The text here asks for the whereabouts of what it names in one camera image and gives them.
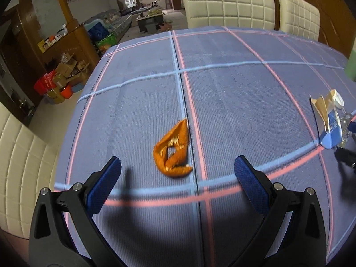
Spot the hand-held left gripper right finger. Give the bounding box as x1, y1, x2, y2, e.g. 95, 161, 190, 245
234, 156, 326, 267

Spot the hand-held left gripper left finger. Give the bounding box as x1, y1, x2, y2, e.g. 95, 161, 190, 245
28, 156, 125, 267

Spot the small blue carton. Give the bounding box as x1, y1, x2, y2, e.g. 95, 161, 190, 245
310, 89, 345, 149

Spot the orange peel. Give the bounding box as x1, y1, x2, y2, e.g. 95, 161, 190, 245
152, 119, 194, 178

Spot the silver blister pack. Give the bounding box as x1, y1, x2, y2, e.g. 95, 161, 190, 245
340, 111, 356, 146

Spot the green canister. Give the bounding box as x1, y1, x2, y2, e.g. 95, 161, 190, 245
344, 51, 356, 82

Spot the cream quilted chair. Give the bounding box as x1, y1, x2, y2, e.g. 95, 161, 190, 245
279, 0, 321, 42
0, 101, 60, 240
179, 0, 276, 31

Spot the purple plaid tablecloth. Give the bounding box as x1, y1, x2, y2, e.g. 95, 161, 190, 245
53, 27, 356, 267

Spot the orange bucket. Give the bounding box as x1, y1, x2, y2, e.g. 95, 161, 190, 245
60, 85, 74, 99

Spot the pile of cardboard boxes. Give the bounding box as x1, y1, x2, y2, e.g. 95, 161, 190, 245
44, 52, 92, 105

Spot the red bag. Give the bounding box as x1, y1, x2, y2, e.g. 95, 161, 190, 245
34, 72, 57, 93

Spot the wooden door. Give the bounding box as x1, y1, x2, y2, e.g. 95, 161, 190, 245
264, 0, 356, 59

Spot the wooden partition cabinet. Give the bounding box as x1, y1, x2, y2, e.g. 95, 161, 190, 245
36, 19, 102, 70

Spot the green printed bag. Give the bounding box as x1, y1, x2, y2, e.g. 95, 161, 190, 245
95, 33, 117, 55

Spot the blue bag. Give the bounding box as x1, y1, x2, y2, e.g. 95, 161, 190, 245
87, 24, 109, 42

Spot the row of small containers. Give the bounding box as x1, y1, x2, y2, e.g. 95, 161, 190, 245
37, 24, 69, 52

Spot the grey coffee table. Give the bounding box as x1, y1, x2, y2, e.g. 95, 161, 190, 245
136, 10, 164, 34

